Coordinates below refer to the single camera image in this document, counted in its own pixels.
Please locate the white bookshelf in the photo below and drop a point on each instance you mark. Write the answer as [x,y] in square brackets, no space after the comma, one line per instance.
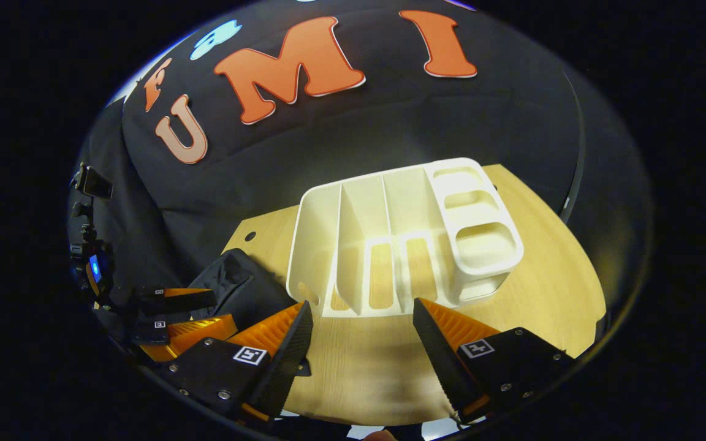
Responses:
[402,233]

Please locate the black backdrop cloth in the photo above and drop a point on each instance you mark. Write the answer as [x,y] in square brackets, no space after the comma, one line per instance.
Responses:
[359,135]

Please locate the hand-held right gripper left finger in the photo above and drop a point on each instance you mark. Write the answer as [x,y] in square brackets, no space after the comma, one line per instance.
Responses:
[282,367]

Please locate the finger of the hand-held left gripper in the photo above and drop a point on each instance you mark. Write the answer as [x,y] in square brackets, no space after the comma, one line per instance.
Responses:
[193,334]
[175,301]

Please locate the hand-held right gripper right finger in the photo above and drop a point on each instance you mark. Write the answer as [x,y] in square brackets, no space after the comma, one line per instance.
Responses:
[442,364]

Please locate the black schoolbag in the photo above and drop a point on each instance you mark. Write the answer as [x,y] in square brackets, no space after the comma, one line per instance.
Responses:
[242,288]

